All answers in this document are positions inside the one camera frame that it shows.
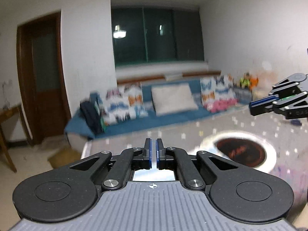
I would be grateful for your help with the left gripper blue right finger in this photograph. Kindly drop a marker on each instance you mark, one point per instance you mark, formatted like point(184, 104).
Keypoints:
point(160, 154)

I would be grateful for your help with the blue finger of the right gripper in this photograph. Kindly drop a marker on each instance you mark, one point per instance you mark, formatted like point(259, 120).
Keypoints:
point(264, 101)
point(259, 110)

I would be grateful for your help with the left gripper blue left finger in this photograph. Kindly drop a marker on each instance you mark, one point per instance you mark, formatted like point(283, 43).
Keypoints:
point(147, 154)

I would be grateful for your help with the yellow plush toy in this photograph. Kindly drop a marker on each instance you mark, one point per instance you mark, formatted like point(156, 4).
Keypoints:
point(248, 81)

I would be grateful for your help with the pink blanket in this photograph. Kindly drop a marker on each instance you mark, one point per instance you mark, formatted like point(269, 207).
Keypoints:
point(221, 105)

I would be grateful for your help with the black induction cooktop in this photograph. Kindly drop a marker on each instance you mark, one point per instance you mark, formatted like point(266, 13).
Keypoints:
point(243, 151)

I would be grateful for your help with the grey star tablecloth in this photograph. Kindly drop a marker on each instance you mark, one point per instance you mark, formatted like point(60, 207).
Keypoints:
point(281, 140)

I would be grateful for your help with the right butterfly pillow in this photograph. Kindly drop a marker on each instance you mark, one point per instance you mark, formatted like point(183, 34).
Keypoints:
point(217, 88)

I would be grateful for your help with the butterfly pillow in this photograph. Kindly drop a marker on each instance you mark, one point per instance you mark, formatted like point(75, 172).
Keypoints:
point(123, 103)
point(217, 88)

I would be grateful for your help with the grey plain pillow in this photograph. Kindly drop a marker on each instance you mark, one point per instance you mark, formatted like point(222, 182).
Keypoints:
point(170, 99)

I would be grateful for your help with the blue sofa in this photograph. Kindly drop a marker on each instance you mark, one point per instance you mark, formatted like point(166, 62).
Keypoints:
point(78, 126)

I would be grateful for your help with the left butterfly pillow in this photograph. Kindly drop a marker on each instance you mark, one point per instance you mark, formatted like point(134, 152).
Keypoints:
point(123, 103)

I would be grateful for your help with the dark blue backpack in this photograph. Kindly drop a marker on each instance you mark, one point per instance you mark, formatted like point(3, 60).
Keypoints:
point(92, 117)

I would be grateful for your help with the green framed window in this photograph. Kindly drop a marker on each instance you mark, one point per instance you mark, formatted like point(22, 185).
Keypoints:
point(143, 35)

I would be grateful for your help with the dark wooden door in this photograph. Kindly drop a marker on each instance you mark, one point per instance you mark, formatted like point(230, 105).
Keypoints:
point(41, 76)

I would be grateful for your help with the wooden side table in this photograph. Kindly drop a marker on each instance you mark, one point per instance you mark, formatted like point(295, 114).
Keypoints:
point(7, 115)

